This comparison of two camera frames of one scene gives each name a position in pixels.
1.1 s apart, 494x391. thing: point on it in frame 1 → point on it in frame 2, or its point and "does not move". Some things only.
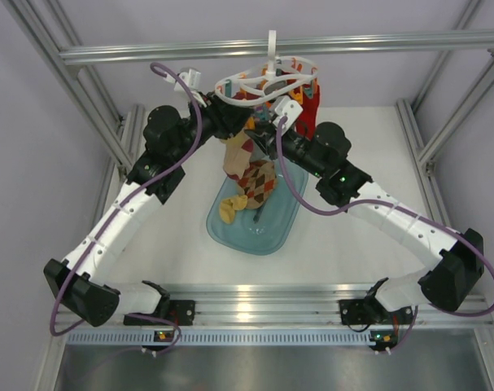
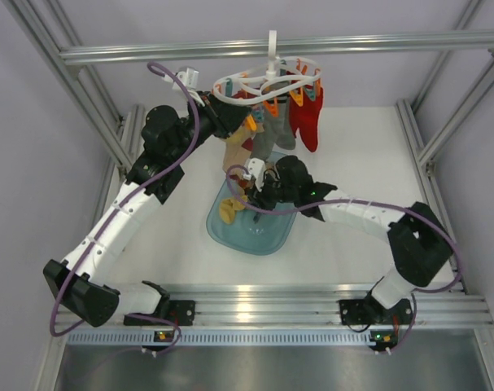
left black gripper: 227,119 does not move
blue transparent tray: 264,229 does not move
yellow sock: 229,206 does not move
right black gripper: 265,135 → 259,197
